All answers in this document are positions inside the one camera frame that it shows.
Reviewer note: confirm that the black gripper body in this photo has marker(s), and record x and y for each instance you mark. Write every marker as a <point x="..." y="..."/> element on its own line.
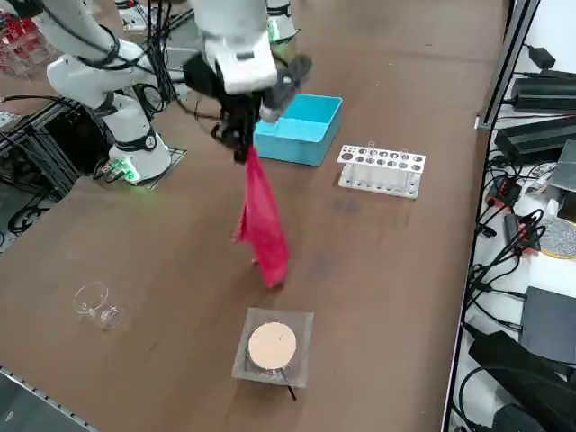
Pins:
<point x="238" y="112"/>

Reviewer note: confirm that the pink rag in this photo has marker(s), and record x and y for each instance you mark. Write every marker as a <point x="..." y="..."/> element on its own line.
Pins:
<point x="265" y="225"/>

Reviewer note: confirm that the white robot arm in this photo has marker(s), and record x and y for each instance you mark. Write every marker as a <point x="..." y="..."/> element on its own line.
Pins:
<point x="135" y="121"/>
<point x="281" y="24"/>

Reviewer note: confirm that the blue plastic storage box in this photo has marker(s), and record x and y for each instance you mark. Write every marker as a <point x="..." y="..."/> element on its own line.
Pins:
<point x="306" y="130"/>

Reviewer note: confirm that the flat black box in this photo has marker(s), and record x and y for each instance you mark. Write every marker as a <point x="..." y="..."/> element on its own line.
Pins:
<point x="551" y="321"/>

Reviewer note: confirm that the white test tube rack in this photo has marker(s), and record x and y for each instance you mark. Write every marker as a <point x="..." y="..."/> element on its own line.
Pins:
<point x="382" y="173"/>

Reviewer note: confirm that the clear shelf with red packets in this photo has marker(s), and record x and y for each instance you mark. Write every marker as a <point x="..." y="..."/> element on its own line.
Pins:
<point x="20" y="49"/>

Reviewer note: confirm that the clear glass beaker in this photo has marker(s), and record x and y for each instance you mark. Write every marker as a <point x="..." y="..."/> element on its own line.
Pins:
<point x="96" y="303"/>

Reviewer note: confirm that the red and black device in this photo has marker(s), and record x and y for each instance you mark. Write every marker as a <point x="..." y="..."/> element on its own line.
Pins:
<point x="506" y="191"/>

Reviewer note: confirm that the long black power adapter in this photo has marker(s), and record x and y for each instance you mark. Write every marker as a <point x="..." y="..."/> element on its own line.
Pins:
<point x="546" y="92"/>
<point x="531" y="139"/>

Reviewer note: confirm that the small black power adapter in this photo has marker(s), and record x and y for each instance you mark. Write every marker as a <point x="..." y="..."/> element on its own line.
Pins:
<point x="542" y="56"/>

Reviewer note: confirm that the round glittery disc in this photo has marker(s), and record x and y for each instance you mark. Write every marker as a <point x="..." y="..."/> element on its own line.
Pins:
<point x="560" y="238"/>

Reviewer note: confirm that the black bag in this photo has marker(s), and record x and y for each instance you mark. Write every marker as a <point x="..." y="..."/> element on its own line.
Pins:
<point x="522" y="378"/>

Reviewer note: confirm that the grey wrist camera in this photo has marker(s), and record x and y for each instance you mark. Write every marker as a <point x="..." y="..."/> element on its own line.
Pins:
<point x="288" y="85"/>

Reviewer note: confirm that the black frame stand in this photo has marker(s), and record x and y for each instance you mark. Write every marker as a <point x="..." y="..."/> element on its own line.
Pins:
<point x="58" y="148"/>

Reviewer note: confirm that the aluminium frame post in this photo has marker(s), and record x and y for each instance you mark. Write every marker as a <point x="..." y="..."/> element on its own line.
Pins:
<point x="508" y="63"/>

